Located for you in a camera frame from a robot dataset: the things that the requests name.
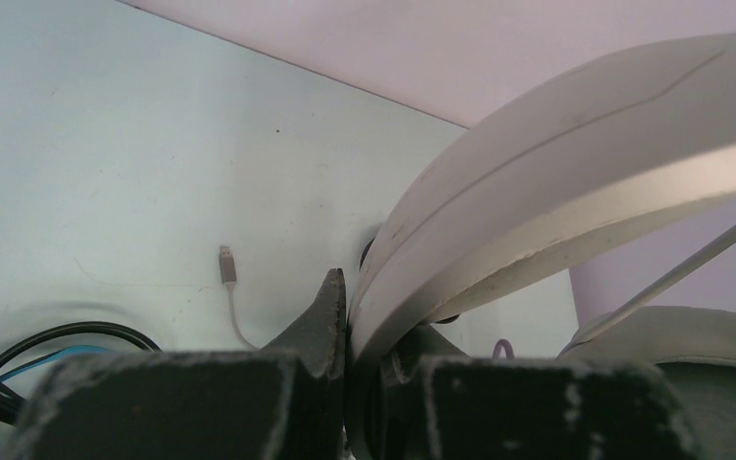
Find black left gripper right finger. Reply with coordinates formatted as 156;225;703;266
377;323;700;460

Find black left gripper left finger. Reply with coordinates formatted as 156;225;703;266
2;268;346;459

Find small black on-ear headphones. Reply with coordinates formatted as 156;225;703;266
357;236;461;326

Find black headset with blue band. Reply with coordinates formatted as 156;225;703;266
0;321;163;460

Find white gaming headset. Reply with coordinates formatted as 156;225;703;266
342;33;736;459

